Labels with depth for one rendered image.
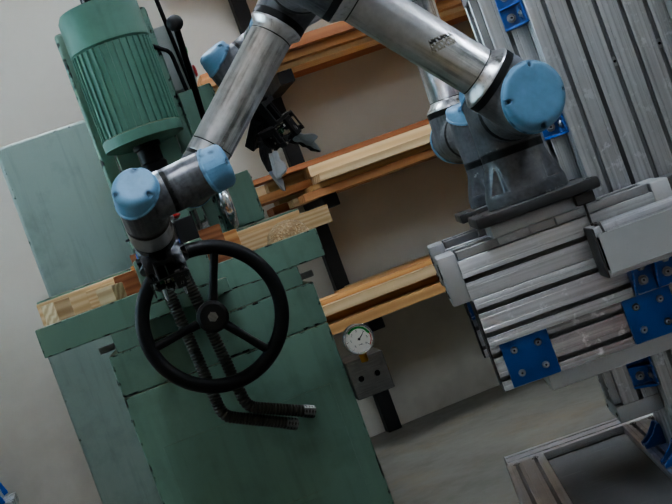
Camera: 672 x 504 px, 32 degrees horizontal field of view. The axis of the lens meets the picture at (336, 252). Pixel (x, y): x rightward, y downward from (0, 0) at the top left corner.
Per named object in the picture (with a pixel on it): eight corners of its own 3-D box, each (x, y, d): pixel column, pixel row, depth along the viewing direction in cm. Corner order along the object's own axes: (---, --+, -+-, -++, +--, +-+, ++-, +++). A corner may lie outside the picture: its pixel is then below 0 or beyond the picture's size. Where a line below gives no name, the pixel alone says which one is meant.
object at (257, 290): (117, 353, 239) (110, 334, 238) (122, 347, 259) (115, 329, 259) (303, 283, 244) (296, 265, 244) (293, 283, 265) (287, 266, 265)
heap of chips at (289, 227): (270, 244, 244) (264, 226, 244) (265, 245, 258) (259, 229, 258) (311, 229, 245) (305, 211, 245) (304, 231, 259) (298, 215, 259)
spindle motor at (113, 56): (104, 153, 247) (52, 11, 246) (109, 161, 264) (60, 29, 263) (184, 125, 249) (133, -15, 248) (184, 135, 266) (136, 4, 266)
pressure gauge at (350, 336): (353, 368, 238) (339, 330, 238) (350, 366, 242) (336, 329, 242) (382, 357, 239) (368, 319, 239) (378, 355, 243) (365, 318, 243)
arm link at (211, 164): (213, 146, 200) (154, 174, 198) (219, 137, 189) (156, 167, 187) (234, 188, 200) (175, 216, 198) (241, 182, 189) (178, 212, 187)
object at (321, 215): (92, 309, 253) (85, 291, 253) (92, 309, 255) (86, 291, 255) (333, 221, 261) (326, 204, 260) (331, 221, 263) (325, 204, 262)
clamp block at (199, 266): (146, 306, 230) (130, 262, 230) (148, 304, 243) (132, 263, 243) (218, 279, 232) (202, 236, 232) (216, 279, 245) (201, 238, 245)
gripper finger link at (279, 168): (285, 187, 268) (278, 147, 268) (271, 192, 272) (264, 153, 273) (296, 186, 270) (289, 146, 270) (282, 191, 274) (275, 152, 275)
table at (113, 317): (38, 362, 227) (26, 333, 227) (54, 352, 257) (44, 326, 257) (333, 253, 235) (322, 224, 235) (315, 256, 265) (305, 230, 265)
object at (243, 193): (228, 231, 273) (210, 182, 273) (227, 232, 280) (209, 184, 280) (267, 217, 275) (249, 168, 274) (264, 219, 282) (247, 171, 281)
